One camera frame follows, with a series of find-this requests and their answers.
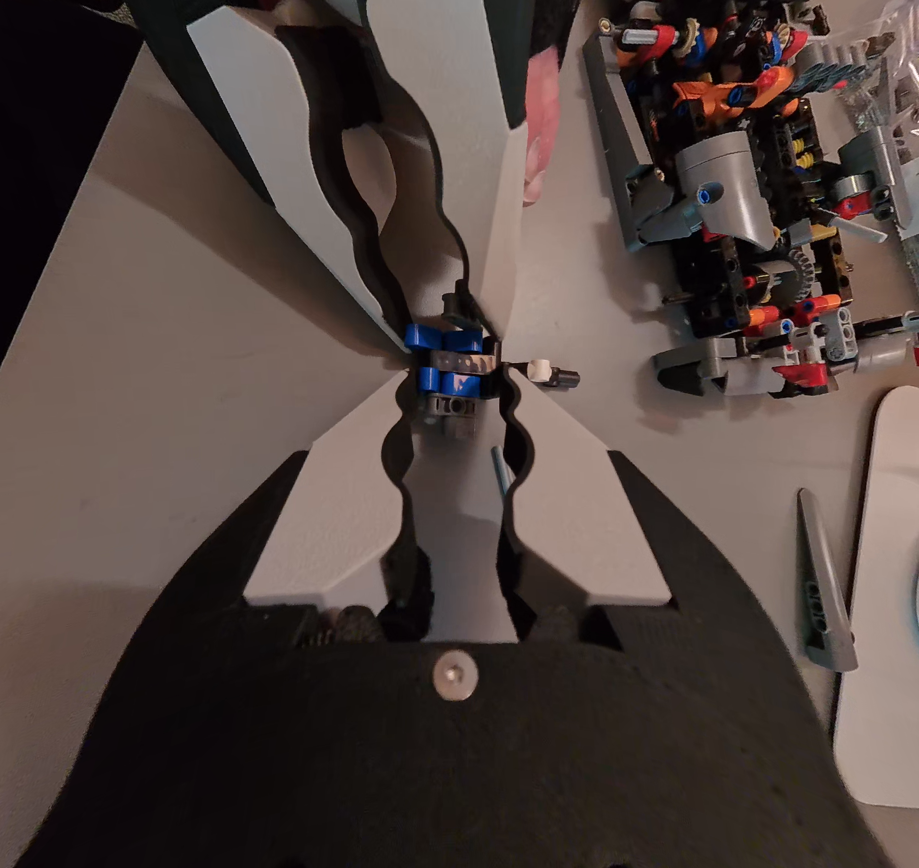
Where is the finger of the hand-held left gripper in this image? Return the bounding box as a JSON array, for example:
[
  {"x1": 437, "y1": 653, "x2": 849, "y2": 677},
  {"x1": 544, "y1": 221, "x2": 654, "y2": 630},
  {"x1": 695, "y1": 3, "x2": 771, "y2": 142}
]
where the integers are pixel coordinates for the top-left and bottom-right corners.
[
  {"x1": 187, "y1": 5, "x2": 417, "y2": 356},
  {"x1": 352, "y1": 0, "x2": 532, "y2": 334}
]

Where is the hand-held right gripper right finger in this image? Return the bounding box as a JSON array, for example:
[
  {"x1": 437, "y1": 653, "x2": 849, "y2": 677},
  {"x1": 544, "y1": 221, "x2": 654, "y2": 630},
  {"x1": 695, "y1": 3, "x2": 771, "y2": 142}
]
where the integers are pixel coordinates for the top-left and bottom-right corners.
[{"x1": 495, "y1": 366, "x2": 679, "y2": 639}]

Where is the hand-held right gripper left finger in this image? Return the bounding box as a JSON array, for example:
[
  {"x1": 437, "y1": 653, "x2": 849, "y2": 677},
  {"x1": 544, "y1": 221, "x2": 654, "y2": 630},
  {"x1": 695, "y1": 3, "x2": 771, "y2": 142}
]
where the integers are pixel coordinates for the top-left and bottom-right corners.
[{"x1": 243, "y1": 371, "x2": 433, "y2": 641}]

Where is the blue and black lego subassembly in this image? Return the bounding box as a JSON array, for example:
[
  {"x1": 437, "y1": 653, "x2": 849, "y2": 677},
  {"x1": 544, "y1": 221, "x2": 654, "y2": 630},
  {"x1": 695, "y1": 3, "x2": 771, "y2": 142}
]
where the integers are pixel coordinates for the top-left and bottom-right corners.
[{"x1": 402, "y1": 292, "x2": 504, "y2": 442}]

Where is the white and black lego pin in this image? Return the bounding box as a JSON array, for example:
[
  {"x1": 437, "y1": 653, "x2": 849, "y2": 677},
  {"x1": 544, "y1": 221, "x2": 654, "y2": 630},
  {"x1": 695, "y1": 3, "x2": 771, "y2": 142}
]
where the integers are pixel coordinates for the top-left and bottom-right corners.
[{"x1": 526, "y1": 358, "x2": 581, "y2": 390}]

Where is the dark grey curved lego panel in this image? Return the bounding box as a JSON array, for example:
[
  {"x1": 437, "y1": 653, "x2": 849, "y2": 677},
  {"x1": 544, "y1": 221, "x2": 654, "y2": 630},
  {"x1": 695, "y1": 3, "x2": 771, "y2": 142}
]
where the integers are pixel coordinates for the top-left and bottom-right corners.
[{"x1": 796, "y1": 489, "x2": 860, "y2": 673}]

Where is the large lego vehicle assembly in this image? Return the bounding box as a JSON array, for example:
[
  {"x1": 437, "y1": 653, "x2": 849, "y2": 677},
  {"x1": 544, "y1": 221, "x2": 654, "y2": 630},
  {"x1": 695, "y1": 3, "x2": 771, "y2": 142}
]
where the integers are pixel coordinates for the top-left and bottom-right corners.
[{"x1": 582, "y1": 0, "x2": 919, "y2": 399}]

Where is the person's left hand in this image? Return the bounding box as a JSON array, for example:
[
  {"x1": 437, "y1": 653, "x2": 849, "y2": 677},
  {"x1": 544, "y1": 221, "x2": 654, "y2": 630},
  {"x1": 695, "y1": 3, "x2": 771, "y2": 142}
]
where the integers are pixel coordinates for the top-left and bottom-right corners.
[{"x1": 526, "y1": 48, "x2": 562, "y2": 205}]

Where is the person's black-clothed body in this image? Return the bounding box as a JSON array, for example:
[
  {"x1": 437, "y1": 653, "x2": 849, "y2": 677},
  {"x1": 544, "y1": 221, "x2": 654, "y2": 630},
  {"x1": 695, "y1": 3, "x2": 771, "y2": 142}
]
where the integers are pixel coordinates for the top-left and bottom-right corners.
[{"x1": 0, "y1": 0, "x2": 145, "y2": 367}]

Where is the white book stand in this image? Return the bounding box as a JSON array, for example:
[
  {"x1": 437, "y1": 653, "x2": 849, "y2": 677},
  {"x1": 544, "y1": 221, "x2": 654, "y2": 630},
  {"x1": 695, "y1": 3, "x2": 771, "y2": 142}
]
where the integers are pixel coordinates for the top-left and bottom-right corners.
[{"x1": 833, "y1": 386, "x2": 919, "y2": 808}]

